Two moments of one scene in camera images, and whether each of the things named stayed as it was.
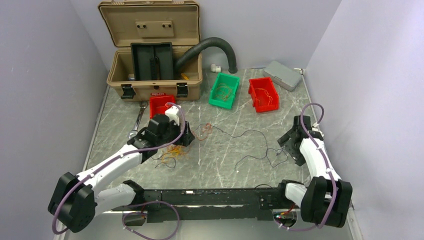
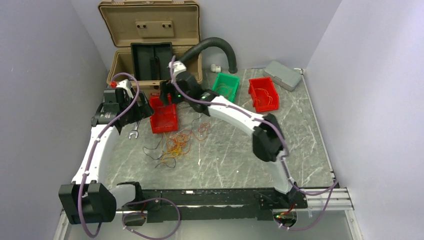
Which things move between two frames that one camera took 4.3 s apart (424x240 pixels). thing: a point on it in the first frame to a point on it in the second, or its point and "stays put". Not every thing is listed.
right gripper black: [286, 140] to [167, 87]
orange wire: [267, 94] stays put
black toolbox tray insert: [152, 61] stays put
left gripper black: [186, 137] to [142, 111]
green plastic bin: [224, 91] stays put
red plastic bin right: [263, 94] stays put
